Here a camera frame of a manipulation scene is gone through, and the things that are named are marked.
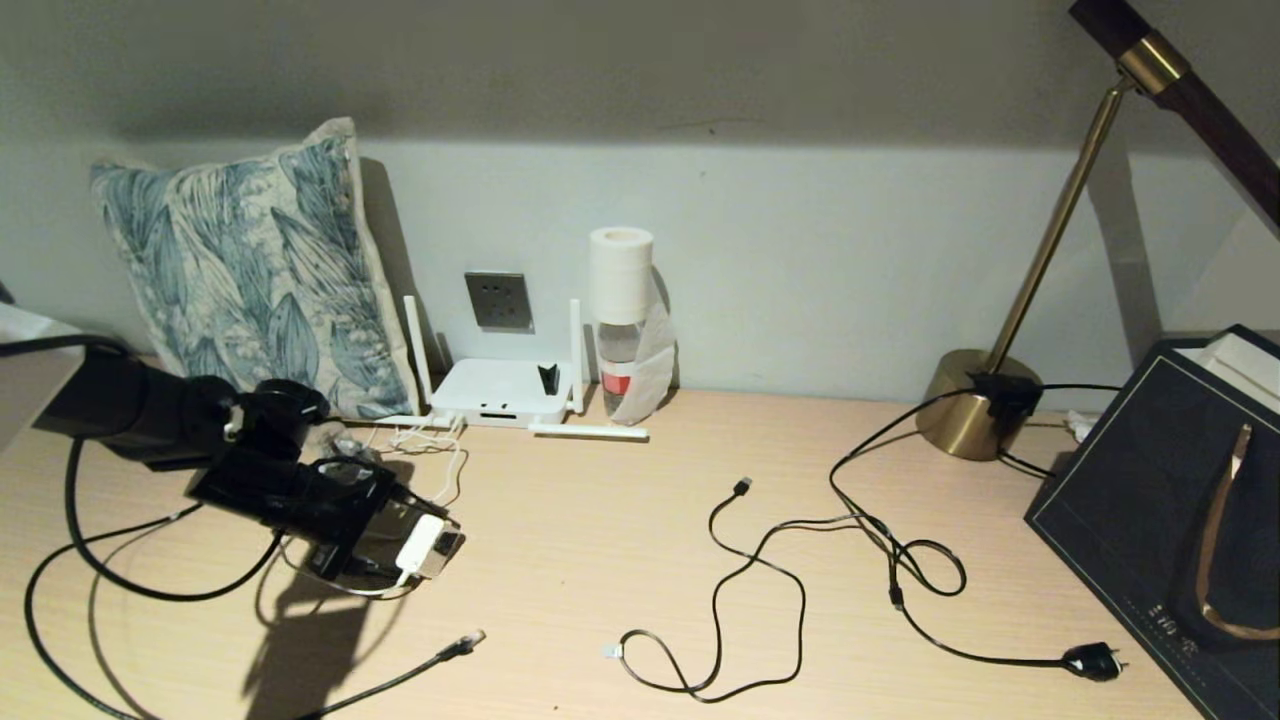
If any black robot camera cable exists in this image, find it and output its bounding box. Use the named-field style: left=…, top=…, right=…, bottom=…
left=0, top=335, right=286, bottom=603

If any white box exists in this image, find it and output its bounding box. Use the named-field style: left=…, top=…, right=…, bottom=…
left=1170, top=332, right=1280, bottom=416

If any grey wall socket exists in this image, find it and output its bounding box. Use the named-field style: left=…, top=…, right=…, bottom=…
left=463, top=271, right=535, bottom=334

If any black gift bag gold handle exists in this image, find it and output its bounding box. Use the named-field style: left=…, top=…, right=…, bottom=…
left=1025, top=323, right=1280, bottom=720

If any white paper roll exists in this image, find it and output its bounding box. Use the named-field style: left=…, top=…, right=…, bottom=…
left=588, top=226, right=656, bottom=326

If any black usb cable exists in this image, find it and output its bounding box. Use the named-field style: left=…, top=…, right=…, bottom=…
left=603, top=477, right=807, bottom=703

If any white router with antennas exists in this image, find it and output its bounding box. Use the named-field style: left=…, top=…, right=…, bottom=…
left=385, top=293, right=651, bottom=441

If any thin black wire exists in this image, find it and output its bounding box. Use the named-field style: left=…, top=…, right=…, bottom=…
left=86, top=515, right=186, bottom=720

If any clear bottle red label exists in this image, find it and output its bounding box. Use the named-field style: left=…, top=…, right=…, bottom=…
left=597, top=318, right=646, bottom=417

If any black lamp switch box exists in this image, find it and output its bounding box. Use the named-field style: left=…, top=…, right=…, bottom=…
left=967, top=370, right=1044, bottom=421

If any black lamp power cord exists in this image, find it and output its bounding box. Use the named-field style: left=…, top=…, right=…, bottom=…
left=828, top=383, right=1129, bottom=683

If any white power adapter black face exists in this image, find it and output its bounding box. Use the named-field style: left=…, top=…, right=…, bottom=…
left=395, top=513, right=467, bottom=581

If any blue leaf pattern pillow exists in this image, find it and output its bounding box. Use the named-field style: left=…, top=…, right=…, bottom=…
left=88, top=118, right=421, bottom=419

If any brass desk lamp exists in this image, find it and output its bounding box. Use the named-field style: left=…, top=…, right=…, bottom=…
left=915, top=0, right=1280, bottom=462

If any black ethernet cable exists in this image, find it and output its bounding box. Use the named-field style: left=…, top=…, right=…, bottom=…
left=22, top=505, right=488, bottom=720

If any white round plug adapter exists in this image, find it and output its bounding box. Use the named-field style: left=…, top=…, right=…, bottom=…
left=320, top=428, right=379, bottom=471

